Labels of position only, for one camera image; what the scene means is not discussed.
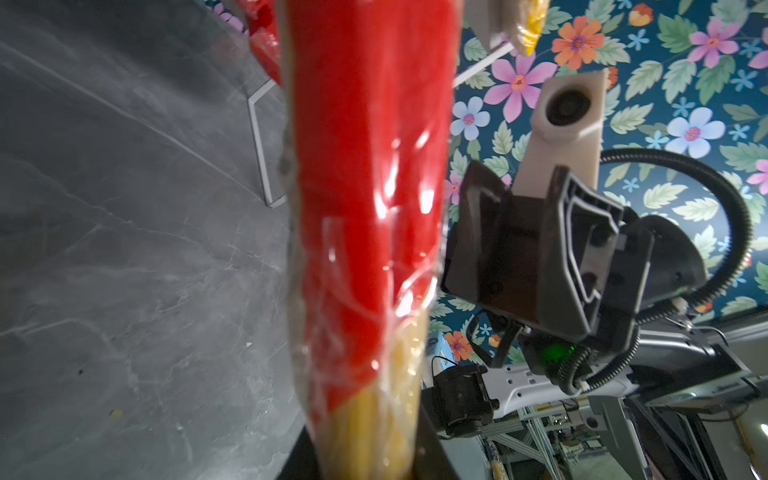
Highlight white two-tier shelf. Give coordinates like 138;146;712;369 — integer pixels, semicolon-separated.
247;35;517;209

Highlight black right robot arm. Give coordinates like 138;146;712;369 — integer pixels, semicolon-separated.
422;148;752;477

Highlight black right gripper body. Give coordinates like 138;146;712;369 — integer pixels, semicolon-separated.
440;160;655;355

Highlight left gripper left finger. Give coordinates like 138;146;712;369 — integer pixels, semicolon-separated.
276;428;321;480

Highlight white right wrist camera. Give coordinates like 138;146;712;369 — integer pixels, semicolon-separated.
512;69;609;199

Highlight red spaghetti bag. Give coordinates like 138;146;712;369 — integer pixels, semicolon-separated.
238;0;282;85
277;1;462;479

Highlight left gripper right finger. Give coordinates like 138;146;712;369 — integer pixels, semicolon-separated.
412;407;459;480

